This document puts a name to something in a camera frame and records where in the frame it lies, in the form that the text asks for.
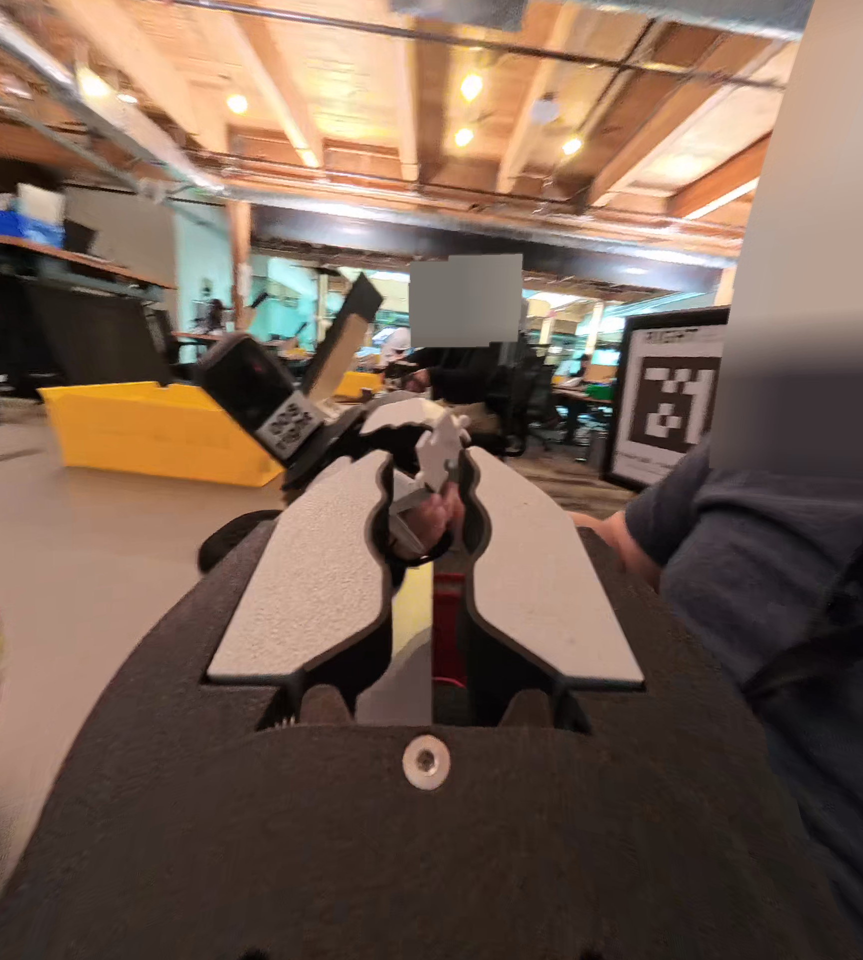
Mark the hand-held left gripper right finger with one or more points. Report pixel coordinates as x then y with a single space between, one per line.
551 592

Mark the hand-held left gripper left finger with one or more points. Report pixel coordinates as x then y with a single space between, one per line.
304 585

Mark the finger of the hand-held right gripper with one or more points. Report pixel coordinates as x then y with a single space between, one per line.
416 411
405 506

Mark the white puzzle piece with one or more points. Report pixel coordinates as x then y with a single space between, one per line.
435 454

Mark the person's left forearm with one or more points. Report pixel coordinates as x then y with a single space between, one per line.
615 544

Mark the person's right hand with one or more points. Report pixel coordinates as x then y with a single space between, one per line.
439 521

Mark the yellow plastic bin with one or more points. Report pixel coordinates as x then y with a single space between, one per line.
139 435

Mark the wooden workbench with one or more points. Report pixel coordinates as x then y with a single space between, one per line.
64 259

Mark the black framed marker sign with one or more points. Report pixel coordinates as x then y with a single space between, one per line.
671 405

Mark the person's dark blue clothing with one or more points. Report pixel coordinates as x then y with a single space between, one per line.
814 675

